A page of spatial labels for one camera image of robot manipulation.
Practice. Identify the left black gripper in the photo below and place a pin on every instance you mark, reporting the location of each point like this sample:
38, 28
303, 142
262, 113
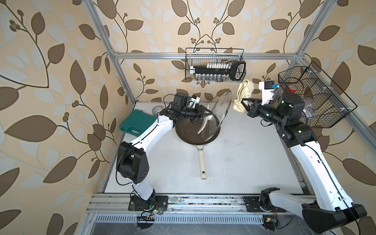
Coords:
199, 113

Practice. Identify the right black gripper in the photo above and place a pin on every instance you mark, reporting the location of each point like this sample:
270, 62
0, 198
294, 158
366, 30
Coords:
253, 109

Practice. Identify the glass pot lid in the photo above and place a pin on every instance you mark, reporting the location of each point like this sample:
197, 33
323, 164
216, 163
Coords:
211, 123

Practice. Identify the yellow cleaning cloth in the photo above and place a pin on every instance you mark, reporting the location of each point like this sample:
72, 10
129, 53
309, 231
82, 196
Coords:
245, 90

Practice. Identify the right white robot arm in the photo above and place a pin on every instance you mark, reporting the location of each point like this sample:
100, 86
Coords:
332, 207

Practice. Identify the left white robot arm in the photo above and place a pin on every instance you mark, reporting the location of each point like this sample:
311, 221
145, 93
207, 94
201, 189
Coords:
132, 163

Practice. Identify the dark frying pan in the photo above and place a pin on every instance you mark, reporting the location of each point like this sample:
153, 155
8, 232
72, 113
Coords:
187, 131

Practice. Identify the clear tape roll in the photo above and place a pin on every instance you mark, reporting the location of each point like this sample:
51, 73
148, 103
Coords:
156, 110

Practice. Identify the red tape roll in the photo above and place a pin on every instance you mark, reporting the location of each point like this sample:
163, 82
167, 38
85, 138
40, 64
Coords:
291, 89

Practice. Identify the black socket tool set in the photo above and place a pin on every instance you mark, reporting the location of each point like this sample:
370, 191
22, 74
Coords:
232, 71

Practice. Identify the clear plastic bag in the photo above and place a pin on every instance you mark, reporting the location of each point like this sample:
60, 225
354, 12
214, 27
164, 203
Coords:
310, 107

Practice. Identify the green plastic tool case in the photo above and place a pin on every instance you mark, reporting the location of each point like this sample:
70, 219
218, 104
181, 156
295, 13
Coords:
137, 123

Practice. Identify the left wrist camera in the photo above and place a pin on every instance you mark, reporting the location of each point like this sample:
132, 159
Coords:
193, 101

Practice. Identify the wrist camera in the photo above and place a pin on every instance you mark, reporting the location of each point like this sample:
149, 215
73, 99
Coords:
267, 89
193, 101

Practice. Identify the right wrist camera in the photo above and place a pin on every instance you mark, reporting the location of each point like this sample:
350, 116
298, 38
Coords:
267, 89

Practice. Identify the back wire basket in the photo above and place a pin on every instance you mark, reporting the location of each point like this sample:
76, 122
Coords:
202, 56

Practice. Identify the wire basket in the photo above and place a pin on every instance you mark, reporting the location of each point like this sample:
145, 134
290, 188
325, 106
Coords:
202, 56
332, 102

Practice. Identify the right wire basket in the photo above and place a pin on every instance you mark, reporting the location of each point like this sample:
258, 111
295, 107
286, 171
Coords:
332, 102

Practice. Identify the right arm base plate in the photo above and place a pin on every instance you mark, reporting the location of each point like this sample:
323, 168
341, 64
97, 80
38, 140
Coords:
258, 204

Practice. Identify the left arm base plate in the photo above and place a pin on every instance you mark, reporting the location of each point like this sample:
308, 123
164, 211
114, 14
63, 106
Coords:
155, 202

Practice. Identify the aluminium mounting rail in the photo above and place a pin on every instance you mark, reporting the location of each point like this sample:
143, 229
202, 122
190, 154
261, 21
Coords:
214, 209

